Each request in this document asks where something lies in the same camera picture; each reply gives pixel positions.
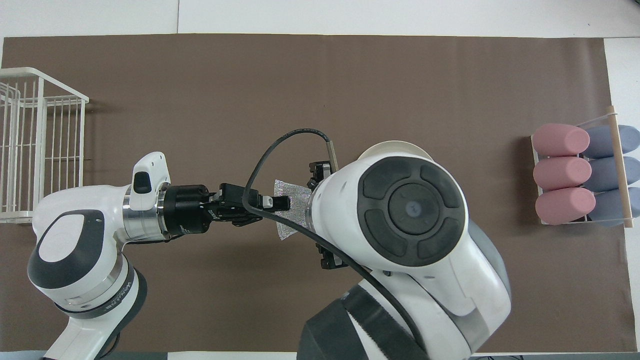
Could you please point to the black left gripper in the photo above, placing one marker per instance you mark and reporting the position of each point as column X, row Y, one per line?
column 187, row 210

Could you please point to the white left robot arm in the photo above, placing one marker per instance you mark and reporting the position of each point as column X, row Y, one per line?
column 75, row 240

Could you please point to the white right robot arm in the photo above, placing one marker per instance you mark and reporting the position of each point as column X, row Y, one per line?
column 415, row 210

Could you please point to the cream round plate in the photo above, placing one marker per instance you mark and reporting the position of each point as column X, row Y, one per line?
column 395, row 147

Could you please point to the brown table mat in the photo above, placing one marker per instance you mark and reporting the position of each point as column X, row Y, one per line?
column 450, row 75

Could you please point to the pink cup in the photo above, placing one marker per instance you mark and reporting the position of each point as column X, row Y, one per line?
column 562, row 206
column 560, row 140
column 560, row 173

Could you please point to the blue cup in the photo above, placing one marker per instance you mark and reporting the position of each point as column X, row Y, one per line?
column 607, row 206
column 605, row 141
column 605, row 174

